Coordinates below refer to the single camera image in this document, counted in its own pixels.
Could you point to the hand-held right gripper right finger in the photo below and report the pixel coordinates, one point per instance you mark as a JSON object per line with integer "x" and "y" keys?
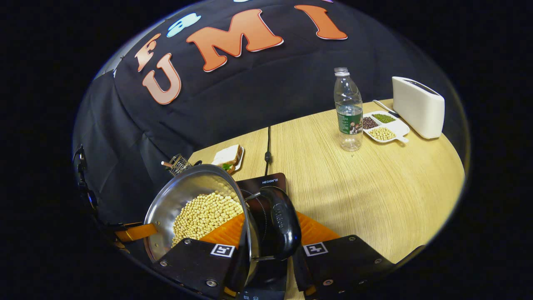
{"x": 345, "y": 262}

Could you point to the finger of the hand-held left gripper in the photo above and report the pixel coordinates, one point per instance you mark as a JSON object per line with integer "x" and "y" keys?
{"x": 135, "y": 232}

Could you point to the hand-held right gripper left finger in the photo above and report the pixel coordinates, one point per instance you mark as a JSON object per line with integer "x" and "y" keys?
{"x": 195, "y": 266}

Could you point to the steel pot with soybeans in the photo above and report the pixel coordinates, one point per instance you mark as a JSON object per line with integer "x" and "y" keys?
{"x": 187, "y": 191}

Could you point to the black induction cooktop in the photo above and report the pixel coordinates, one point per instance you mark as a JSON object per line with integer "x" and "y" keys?
{"x": 262, "y": 181}

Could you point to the sandwich on plate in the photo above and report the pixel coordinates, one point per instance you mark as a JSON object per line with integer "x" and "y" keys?
{"x": 227, "y": 156}

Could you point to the white divided bean dish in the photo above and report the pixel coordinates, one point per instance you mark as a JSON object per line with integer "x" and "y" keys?
{"x": 385, "y": 127}

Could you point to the clear plastic water bottle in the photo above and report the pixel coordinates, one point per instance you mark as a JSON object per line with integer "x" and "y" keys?
{"x": 349, "y": 116}

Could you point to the white toaster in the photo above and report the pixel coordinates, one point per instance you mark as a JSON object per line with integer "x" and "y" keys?
{"x": 416, "y": 108}

